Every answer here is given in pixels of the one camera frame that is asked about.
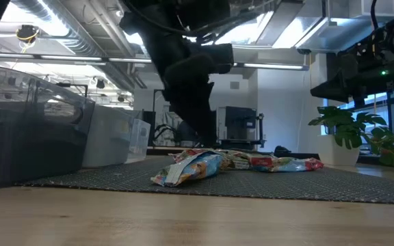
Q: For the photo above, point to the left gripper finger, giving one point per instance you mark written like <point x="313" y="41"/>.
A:
<point x="197" y="109"/>

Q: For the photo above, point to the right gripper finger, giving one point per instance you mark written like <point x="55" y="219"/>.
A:
<point x="335" y="89"/>

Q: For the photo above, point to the colourful granola bar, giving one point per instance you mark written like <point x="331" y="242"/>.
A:
<point x="286" y="165"/>
<point x="183" y="154"/>

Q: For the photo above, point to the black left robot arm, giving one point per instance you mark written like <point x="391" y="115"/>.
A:
<point x="156" y="24"/>

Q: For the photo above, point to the silver-backed granola bar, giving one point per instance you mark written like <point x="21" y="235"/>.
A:
<point x="186" y="171"/>

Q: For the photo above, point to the large-leaved green plant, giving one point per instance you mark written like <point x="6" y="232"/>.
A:
<point x="344" y="126"/>

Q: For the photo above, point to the black and white cabinet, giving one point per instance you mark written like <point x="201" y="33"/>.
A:
<point x="238" y="126"/>

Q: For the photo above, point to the white planter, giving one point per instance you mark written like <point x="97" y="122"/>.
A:
<point x="337" y="153"/>

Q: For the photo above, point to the clear plastic bin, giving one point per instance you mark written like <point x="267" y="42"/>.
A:
<point x="108" y="140"/>
<point x="140" y="140"/>

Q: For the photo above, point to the long linear ceiling light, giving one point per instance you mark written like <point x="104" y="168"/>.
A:
<point x="272" y="66"/>

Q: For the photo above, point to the black ceiling spotlight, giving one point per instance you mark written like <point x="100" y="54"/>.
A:
<point x="100" y="83"/>

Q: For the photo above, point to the dark woven placemat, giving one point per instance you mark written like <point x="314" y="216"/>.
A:
<point x="286" y="184"/>

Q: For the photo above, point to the dark grey plastic bin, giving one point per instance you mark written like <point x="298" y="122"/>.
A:
<point x="26" y="143"/>

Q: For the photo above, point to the grey wall vent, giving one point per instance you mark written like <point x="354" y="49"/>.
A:
<point x="234" y="85"/>

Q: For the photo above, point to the rectangular metal duct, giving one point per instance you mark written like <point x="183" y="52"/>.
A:
<point x="320" y="34"/>

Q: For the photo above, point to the black aluminium table frame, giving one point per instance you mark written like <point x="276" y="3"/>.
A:
<point x="296" y="156"/>

